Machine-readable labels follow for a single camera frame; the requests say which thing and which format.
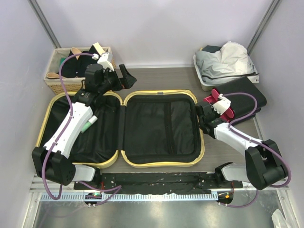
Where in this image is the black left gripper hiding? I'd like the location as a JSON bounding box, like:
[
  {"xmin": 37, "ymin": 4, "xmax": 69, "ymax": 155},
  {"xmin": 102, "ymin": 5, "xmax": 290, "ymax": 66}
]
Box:
[{"xmin": 98, "ymin": 65, "xmax": 136, "ymax": 95}]

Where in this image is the black and pink drawer box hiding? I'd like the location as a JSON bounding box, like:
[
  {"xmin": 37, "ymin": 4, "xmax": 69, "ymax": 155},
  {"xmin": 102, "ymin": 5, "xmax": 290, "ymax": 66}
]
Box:
[{"xmin": 204, "ymin": 77, "xmax": 267, "ymax": 122}]

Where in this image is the green and white bottle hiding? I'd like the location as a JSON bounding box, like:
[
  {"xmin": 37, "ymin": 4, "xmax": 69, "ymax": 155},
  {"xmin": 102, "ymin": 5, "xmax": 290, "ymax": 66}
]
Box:
[{"xmin": 80, "ymin": 115, "xmax": 98, "ymax": 133}]

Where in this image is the yellow hard-shell suitcase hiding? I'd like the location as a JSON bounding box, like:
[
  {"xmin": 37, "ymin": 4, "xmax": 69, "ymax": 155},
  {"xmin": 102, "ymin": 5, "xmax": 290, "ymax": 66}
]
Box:
[{"xmin": 32, "ymin": 90, "xmax": 205, "ymax": 169}]

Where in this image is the grey garment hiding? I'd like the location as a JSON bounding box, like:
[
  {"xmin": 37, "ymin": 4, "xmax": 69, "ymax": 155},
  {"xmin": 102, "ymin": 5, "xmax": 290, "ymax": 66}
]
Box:
[{"xmin": 195, "ymin": 41, "xmax": 259, "ymax": 84}]

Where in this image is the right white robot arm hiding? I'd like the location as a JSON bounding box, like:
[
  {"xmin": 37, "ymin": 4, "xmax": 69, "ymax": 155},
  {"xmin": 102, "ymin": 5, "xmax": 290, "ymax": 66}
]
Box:
[{"xmin": 195, "ymin": 101, "xmax": 291, "ymax": 190}]

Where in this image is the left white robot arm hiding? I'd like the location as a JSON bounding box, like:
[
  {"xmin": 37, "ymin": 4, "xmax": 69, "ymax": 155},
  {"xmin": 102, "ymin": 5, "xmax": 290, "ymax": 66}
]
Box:
[{"xmin": 32, "ymin": 64, "xmax": 137, "ymax": 190}]

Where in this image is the white plastic mesh basket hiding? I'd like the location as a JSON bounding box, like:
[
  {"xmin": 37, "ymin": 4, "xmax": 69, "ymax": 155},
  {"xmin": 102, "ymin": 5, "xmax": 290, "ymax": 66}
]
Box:
[{"xmin": 193, "ymin": 55, "xmax": 244, "ymax": 91}]

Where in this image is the beige item with white tag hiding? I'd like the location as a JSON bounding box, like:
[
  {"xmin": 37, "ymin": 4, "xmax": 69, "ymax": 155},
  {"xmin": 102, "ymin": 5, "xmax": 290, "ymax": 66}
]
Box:
[{"xmin": 92, "ymin": 42, "xmax": 112, "ymax": 56}]

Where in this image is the woven wicker basket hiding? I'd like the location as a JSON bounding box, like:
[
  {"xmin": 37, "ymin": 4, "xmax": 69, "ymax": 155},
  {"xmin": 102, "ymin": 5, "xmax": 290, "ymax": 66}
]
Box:
[{"xmin": 43, "ymin": 46, "xmax": 117, "ymax": 95}]

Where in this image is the black clothing in basket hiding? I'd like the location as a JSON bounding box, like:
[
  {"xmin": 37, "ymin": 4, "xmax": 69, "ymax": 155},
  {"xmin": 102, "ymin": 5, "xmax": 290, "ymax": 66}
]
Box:
[{"xmin": 61, "ymin": 46, "xmax": 97, "ymax": 78}]

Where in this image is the green cloth in basket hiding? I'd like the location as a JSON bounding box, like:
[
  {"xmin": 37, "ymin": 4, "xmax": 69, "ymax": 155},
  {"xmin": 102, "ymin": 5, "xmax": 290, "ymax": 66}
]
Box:
[{"xmin": 59, "ymin": 57, "xmax": 67, "ymax": 67}]

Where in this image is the beige shoe insole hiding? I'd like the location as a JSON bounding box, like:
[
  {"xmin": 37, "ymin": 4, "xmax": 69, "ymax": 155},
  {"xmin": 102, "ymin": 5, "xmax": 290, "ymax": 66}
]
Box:
[{"xmin": 46, "ymin": 73, "xmax": 60, "ymax": 79}]

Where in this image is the crumpled white plastic bag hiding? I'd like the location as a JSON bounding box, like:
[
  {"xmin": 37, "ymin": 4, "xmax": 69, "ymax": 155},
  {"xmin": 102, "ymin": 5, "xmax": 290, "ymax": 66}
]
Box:
[{"xmin": 271, "ymin": 209, "xmax": 290, "ymax": 228}]

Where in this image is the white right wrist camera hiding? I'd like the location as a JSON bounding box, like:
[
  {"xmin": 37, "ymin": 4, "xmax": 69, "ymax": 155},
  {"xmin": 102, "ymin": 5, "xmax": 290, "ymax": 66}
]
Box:
[{"xmin": 212, "ymin": 94, "xmax": 231, "ymax": 115}]

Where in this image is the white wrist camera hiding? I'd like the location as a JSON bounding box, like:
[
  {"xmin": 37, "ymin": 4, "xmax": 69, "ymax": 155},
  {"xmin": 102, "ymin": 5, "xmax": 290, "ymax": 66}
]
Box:
[
  {"xmin": 92, "ymin": 52, "xmax": 114, "ymax": 71},
  {"xmin": 212, "ymin": 94, "xmax": 231, "ymax": 115}
]

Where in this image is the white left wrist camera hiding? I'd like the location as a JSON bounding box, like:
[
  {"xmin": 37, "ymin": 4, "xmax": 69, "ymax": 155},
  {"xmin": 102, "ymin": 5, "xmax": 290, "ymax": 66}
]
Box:
[{"xmin": 92, "ymin": 52, "xmax": 114, "ymax": 71}]

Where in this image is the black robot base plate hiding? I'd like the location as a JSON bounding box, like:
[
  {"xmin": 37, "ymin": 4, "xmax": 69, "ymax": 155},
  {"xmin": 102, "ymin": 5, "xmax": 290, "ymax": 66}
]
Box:
[{"xmin": 89, "ymin": 172, "xmax": 243, "ymax": 195}]

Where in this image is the white slotted cable duct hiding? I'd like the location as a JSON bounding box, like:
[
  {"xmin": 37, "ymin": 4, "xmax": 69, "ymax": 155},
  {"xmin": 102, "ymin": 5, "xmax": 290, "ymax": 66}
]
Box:
[{"xmin": 41, "ymin": 192, "xmax": 219, "ymax": 202}]

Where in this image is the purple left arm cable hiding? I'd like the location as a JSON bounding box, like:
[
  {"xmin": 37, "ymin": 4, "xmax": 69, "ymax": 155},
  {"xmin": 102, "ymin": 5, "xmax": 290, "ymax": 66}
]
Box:
[{"xmin": 42, "ymin": 52, "xmax": 122, "ymax": 206}]

